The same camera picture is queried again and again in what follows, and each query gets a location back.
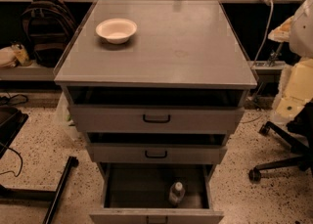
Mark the black table leg frame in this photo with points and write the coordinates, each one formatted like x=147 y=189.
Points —
x=52 y=197

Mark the grey middle drawer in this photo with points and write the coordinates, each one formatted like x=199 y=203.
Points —
x=166 y=154

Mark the grey top drawer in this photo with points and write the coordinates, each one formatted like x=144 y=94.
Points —
x=88 y=118

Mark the clear plastic water bottle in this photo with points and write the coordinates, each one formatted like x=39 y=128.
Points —
x=176 y=193

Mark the metal diagonal rod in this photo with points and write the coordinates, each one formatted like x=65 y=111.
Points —
x=274 y=55

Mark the dark backpack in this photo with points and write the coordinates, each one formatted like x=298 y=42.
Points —
x=49 y=26

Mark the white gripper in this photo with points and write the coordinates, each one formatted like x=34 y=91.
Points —
x=302 y=37

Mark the white paper bowl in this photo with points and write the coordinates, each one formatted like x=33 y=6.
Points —
x=116 y=31

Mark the clear plastic bag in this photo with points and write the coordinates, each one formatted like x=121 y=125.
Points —
x=64 y=120

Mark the black tray at left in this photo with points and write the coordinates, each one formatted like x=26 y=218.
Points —
x=11 y=122

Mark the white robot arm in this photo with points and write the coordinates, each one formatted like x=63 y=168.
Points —
x=301 y=36

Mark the white round object on shelf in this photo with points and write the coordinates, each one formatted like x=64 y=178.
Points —
x=7 y=57

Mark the grey bottom drawer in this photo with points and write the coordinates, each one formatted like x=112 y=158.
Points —
x=138 y=194

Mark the grey drawer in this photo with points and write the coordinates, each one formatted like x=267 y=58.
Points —
x=138 y=194
x=166 y=154
x=88 y=118

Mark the grey drawer cabinet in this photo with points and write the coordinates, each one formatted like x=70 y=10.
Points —
x=184 y=54

